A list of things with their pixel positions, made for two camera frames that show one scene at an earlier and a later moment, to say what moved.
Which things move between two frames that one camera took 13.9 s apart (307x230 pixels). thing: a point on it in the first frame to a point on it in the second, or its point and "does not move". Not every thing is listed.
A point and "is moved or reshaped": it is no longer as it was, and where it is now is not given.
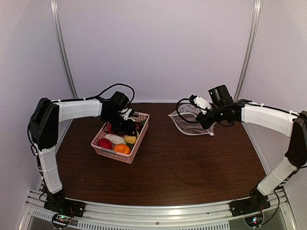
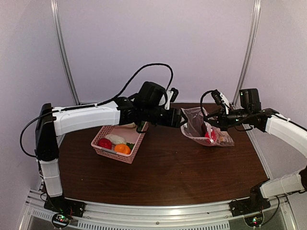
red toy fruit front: [104, 143] does not move
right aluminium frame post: [250, 49] does not move
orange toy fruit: [122, 149] does not move
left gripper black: [128, 129] to [174, 119]
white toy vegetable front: [115, 139] does not move
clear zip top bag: [185, 117] is moved or reshaped
